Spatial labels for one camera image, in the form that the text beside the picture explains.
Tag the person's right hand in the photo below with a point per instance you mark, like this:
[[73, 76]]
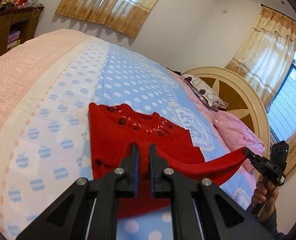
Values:
[[265, 192]]

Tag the cream wooden headboard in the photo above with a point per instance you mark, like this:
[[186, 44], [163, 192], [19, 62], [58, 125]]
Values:
[[242, 100]]

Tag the red knitted sweater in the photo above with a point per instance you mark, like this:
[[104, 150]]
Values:
[[115, 129]]

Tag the pink folded quilt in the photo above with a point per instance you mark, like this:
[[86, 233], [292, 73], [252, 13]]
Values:
[[236, 134]]

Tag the patterned pillow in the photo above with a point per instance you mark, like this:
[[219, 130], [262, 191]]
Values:
[[205, 93]]

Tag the brown wooden desk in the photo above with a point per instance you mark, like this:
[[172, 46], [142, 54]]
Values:
[[18, 25]]

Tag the person's right forearm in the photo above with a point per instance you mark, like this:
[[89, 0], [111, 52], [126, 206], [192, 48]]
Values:
[[269, 222]]

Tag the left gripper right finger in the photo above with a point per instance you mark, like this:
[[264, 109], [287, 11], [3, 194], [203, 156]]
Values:
[[200, 209]]

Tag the colourful cloth on desk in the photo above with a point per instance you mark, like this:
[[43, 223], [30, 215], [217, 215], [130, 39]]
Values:
[[6, 4]]

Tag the beige side window curtain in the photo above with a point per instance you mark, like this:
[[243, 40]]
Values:
[[265, 56]]

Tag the bed with patterned sheet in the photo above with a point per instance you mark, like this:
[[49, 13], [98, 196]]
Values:
[[46, 85]]

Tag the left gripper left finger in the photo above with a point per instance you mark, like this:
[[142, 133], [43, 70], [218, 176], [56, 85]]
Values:
[[88, 208]]

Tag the beige centre window curtain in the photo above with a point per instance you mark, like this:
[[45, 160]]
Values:
[[123, 16]]

